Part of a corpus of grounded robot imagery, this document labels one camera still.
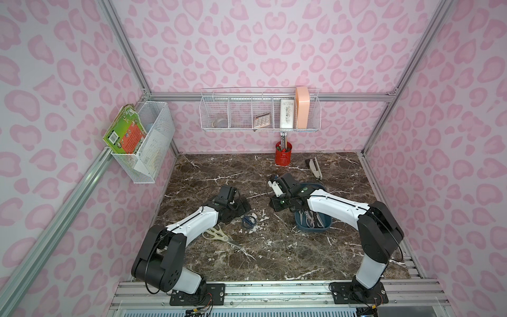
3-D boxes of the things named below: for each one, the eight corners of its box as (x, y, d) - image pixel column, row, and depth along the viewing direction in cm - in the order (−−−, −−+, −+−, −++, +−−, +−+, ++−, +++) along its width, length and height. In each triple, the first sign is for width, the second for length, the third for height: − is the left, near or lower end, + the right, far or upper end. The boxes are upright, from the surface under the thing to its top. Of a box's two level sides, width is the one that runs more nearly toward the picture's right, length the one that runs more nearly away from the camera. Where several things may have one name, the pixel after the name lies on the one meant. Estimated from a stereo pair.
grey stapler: (314, 180, 110) (315, 176, 107) (308, 161, 119) (308, 157, 116) (321, 179, 110) (323, 176, 107) (315, 161, 119) (316, 157, 116)
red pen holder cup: (275, 166, 117) (276, 151, 108) (274, 155, 122) (275, 141, 113) (290, 166, 117) (292, 151, 107) (289, 155, 122) (291, 140, 113)
